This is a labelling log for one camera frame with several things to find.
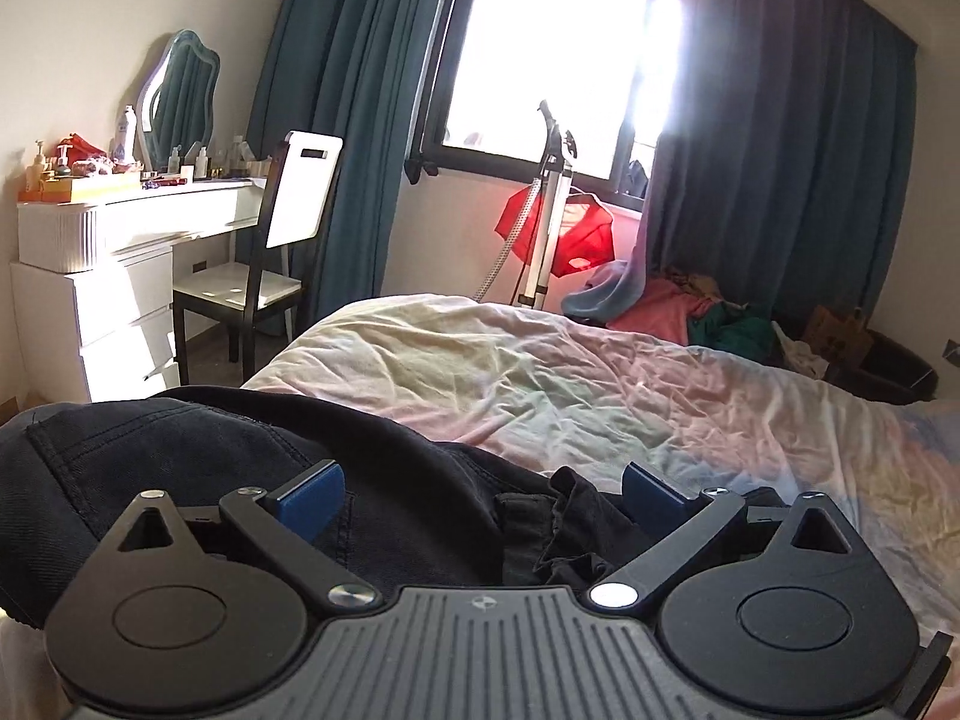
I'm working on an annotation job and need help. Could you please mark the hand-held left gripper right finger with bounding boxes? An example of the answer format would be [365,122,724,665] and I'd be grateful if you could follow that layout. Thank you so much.
[589,461,856,610]

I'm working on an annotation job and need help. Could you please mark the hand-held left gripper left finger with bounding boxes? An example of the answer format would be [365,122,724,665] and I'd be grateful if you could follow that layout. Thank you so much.
[118,459,383,612]

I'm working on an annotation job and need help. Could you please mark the black denim pants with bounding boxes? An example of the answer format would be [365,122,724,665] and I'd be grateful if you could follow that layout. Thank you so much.
[0,386,676,627]

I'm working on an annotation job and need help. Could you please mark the bed with pastel sheet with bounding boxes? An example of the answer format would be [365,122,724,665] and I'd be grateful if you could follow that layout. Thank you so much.
[0,294,960,720]

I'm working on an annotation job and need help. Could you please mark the green garment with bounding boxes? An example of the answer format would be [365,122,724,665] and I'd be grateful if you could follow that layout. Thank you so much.
[686,300,777,368]

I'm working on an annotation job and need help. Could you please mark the pink cloth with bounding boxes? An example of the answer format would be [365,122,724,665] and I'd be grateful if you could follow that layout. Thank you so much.
[607,277,713,346]

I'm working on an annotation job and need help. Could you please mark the light blue cloth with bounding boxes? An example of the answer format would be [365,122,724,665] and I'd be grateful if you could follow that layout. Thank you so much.
[562,259,646,323]

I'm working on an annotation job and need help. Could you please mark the white crumpled cloth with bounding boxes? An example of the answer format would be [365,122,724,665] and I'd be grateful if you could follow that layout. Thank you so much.
[776,330,830,380]

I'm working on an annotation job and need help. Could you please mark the yellow cloth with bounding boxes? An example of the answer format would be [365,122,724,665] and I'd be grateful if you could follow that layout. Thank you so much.
[667,266,725,297]

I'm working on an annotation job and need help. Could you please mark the brown paper bag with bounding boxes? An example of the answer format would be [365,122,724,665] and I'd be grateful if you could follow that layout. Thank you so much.
[802,305,875,368]

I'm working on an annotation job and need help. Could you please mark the red garment on hanger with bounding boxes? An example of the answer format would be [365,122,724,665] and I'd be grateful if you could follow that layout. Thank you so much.
[495,184,616,278]

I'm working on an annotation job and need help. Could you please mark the black armchair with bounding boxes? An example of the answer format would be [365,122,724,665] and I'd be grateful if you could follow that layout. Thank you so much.
[855,328,938,402]

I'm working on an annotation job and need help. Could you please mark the white vanity table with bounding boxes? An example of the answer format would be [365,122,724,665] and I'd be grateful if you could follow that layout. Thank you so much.
[9,176,267,402]

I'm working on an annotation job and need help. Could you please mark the garment steamer stand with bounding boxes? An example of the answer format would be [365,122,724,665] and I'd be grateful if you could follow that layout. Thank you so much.
[476,99,578,308]

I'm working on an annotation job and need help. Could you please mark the white backed chair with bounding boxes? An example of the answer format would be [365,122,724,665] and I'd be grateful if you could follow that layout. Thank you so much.
[172,130,344,383]

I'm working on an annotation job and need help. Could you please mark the cluster of cosmetic bottles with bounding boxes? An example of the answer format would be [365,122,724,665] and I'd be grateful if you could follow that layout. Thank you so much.
[19,131,263,203]

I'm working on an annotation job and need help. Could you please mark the orange box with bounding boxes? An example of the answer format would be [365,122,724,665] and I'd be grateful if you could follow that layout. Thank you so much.
[41,176,143,203]

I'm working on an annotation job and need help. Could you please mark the teal curtain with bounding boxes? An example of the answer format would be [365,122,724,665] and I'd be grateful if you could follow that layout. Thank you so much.
[247,0,470,316]
[637,0,920,361]

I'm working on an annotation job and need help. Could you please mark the white spray can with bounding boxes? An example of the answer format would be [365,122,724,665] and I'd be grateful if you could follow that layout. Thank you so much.
[112,105,140,164]

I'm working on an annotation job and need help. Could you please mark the wavy framed mirror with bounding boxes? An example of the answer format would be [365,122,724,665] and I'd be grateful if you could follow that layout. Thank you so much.
[136,30,222,166]

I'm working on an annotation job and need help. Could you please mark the red pouch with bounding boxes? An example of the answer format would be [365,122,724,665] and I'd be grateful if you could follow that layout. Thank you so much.
[56,133,106,166]

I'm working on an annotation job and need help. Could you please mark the black framed window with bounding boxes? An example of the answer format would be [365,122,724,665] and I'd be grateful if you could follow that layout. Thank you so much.
[409,0,683,203]

